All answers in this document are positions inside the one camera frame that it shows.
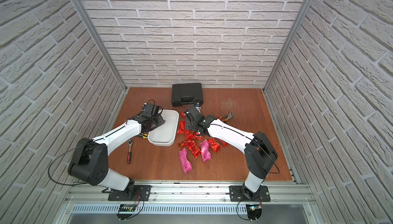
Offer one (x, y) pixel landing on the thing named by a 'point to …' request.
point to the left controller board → (125, 210)
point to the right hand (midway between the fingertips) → (192, 121)
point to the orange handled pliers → (226, 116)
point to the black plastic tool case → (187, 93)
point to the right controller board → (254, 211)
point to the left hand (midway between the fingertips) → (162, 118)
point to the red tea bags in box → (182, 127)
